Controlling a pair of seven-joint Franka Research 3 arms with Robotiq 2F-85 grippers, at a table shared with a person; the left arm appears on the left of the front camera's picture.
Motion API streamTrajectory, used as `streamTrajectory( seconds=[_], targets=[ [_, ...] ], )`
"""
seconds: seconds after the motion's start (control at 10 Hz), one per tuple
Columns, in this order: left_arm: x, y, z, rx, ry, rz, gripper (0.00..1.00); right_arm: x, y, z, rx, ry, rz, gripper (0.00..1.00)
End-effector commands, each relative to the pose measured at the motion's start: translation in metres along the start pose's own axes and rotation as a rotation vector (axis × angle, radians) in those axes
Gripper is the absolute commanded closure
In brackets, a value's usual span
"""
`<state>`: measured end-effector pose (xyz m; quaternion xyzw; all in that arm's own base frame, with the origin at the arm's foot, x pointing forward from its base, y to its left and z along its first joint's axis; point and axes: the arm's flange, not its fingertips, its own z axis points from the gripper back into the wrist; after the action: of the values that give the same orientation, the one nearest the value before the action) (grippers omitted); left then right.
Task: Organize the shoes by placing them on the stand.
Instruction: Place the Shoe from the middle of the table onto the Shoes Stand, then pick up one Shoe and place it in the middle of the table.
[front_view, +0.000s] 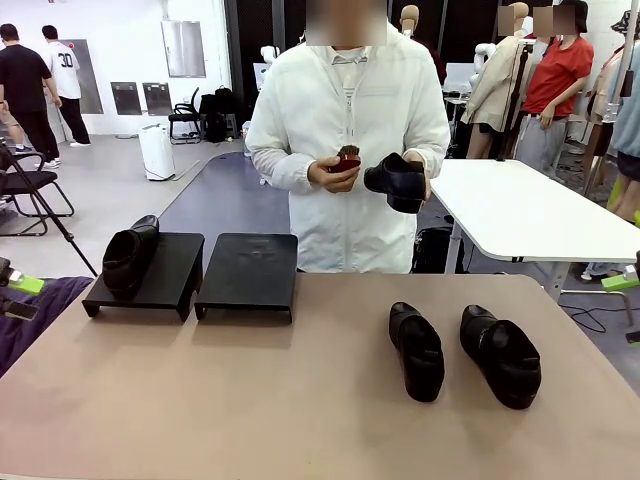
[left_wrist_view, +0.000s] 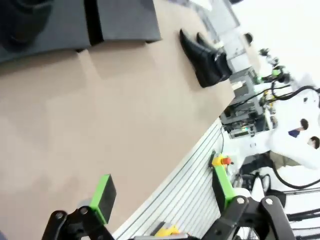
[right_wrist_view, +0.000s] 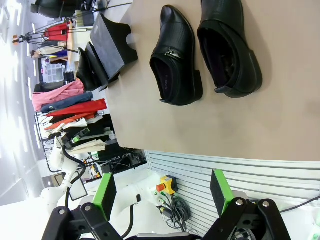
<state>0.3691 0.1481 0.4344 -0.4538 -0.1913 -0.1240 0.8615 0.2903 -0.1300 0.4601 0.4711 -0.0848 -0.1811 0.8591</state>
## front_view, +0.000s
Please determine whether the black leather dress shoe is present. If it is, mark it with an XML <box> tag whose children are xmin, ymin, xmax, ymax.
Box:
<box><xmin>102</xmin><ymin>214</ymin><xmax>161</xmax><ymax>301</ymax></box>
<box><xmin>388</xmin><ymin>301</ymin><xmax>446</xmax><ymax>404</ymax></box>
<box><xmin>459</xmin><ymin>303</ymin><xmax>544</xmax><ymax>410</ymax></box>
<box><xmin>363</xmin><ymin>152</ymin><xmax>434</xmax><ymax>215</ymax></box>

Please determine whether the red wooden shoe brush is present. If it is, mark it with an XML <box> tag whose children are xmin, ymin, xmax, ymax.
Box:
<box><xmin>327</xmin><ymin>144</ymin><xmax>362</xmax><ymax>175</ymax></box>

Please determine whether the person's left forearm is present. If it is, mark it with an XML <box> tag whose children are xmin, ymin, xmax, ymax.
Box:
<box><xmin>399</xmin><ymin>124</ymin><xmax>451</xmax><ymax>179</ymax></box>

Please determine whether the person's right forearm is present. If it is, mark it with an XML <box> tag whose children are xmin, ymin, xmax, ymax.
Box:
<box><xmin>247</xmin><ymin>144</ymin><xmax>314</xmax><ymax>194</ymax></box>

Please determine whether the black shoe stand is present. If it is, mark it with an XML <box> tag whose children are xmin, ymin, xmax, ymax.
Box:
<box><xmin>193</xmin><ymin>232</ymin><xmax>300</xmax><ymax>325</ymax></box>
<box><xmin>82</xmin><ymin>232</ymin><xmax>206</xmax><ymax>323</ymax></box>

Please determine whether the person's left hand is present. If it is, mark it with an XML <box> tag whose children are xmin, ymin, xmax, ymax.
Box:
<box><xmin>402</xmin><ymin>148</ymin><xmax>434</xmax><ymax>202</ymax></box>

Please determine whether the person's right hand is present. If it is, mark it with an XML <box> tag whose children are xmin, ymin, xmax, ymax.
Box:
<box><xmin>307</xmin><ymin>154</ymin><xmax>361</xmax><ymax>195</ymax></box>

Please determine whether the black folding chair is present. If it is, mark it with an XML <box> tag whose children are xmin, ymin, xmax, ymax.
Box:
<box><xmin>0</xmin><ymin>149</ymin><xmax>76</xmax><ymax>237</ymax></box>

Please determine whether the white table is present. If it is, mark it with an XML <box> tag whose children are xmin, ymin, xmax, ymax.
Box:
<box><xmin>428</xmin><ymin>158</ymin><xmax>640</xmax><ymax>304</ymax></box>

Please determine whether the man in khaki shorts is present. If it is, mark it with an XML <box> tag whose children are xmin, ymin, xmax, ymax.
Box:
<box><xmin>0</xmin><ymin>99</ymin><xmax>32</xmax><ymax>153</ymax></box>

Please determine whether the teal garment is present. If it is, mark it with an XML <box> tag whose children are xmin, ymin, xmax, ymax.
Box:
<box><xmin>612</xmin><ymin>74</ymin><xmax>640</xmax><ymax>221</ymax></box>

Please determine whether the white air purifier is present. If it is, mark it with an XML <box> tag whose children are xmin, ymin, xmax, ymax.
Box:
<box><xmin>138</xmin><ymin>123</ymin><xmax>176</xmax><ymax>182</ymax></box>

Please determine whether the mannequin in light beige clothes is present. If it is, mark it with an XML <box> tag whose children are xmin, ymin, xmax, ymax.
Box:
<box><xmin>584</xmin><ymin>47</ymin><xmax>626</xmax><ymax>196</ymax></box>

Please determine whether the man in black clothes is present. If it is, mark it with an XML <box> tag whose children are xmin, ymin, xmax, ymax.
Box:
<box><xmin>0</xmin><ymin>23</ymin><xmax>61</xmax><ymax>169</ymax></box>

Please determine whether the man in white shirt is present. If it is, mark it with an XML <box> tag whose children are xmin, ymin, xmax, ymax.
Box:
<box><xmin>41</xmin><ymin>24</ymin><xmax>93</xmax><ymax>148</ymax></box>

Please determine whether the mannequin in red shirt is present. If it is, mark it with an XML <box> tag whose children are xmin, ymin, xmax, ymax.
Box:
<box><xmin>517</xmin><ymin>0</ymin><xmax>596</xmax><ymax>174</ymax></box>

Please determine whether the white metal pole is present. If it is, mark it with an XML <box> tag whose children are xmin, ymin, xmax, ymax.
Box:
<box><xmin>607</xmin><ymin>42</ymin><xmax>632</xmax><ymax>121</ymax></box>

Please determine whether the black office chair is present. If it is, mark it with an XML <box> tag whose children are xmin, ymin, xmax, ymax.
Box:
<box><xmin>168</xmin><ymin>87</ymin><xmax>204</xmax><ymax>146</ymax></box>

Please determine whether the mannequin in beige jacket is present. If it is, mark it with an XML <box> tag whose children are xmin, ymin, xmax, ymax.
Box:
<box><xmin>459</xmin><ymin>2</ymin><xmax>531</xmax><ymax>161</ymax></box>

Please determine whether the black backpack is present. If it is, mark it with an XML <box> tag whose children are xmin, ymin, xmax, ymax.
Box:
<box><xmin>199</xmin><ymin>85</ymin><xmax>236</xmax><ymax>144</ymax></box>

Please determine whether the dark hat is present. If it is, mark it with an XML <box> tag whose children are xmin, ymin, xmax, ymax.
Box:
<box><xmin>610</xmin><ymin>9</ymin><xmax>640</xmax><ymax>36</ymax></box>

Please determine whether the person in white jacket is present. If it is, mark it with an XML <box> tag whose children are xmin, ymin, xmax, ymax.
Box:
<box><xmin>244</xmin><ymin>0</ymin><xmax>451</xmax><ymax>275</ymax></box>

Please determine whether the bare mannequin head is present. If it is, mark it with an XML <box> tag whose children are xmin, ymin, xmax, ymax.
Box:
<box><xmin>399</xmin><ymin>4</ymin><xmax>421</xmax><ymax>41</ymax></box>

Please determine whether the tall grey wall panel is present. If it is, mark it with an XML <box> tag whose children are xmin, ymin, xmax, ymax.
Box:
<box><xmin>62</xmin><ymin>38</ymin><xmax>105</xmax><ymax>115</ymax></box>

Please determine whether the small grey wall panel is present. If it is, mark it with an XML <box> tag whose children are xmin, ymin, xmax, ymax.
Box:
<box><xmin>110</xmin><ymin>81</ymin><xmax>143</xmax><ymax>116</ymax></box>
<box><xmin>142</xmin><ymin>82</ymin><xmax>174</xmax><ymax>117</ymax></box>

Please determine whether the metal wall cabinet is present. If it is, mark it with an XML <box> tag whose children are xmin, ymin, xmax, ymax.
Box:
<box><xmin>160</xmin><ymin>19</ymin><xmax>207</xmax><ymax>79</ymax></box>

